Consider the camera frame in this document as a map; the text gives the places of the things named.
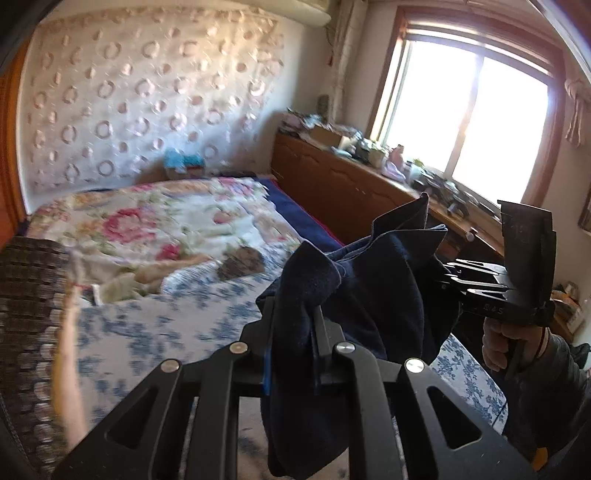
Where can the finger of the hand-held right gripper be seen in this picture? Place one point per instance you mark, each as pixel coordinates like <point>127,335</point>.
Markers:
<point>480,287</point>
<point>475,268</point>

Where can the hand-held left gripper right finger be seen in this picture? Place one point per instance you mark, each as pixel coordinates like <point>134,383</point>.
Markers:
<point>330,353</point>

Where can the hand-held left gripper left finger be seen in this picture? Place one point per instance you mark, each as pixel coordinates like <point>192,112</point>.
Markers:
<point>267,369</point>

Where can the navy t-shirt with orange print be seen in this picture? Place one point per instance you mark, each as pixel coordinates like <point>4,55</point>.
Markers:
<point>378,286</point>

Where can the person's right forearm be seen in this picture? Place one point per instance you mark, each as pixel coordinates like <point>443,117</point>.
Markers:
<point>554,392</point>

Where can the person's right hand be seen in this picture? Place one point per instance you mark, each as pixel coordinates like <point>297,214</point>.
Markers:
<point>494,344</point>

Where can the brown patterned cloth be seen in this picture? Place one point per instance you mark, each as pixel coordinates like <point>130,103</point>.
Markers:
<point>241,263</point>

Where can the pink figurine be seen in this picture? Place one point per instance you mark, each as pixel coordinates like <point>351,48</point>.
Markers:
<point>395,161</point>

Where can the navy blanket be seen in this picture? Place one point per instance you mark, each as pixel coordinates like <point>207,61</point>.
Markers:
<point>300,212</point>

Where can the tied window curtain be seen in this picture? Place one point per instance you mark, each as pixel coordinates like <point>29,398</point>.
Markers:
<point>578,110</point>

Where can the window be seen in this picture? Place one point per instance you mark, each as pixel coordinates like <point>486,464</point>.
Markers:
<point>466,110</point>

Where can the wooden cabinet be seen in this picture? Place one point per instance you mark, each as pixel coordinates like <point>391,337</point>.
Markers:
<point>332,170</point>

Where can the white pillow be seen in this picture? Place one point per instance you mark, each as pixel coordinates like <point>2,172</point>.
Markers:
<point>71,392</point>

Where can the cardboard box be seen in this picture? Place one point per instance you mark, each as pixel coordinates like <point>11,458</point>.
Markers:
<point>325,137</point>

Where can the light blue packet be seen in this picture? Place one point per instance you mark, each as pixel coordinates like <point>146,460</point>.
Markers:
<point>183,159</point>

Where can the pile of papers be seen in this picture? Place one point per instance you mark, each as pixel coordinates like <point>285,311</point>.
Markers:
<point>295,122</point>

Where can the circle patterned lace curtain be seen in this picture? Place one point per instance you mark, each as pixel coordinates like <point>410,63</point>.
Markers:
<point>138,92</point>

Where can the white air conditioner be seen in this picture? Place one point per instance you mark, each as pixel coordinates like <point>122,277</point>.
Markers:
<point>286,11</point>

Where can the wall picture frame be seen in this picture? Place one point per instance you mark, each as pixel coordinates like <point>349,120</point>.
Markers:
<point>585,207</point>

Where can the wooden headboard frame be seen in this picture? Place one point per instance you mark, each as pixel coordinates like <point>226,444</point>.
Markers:
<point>11,184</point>

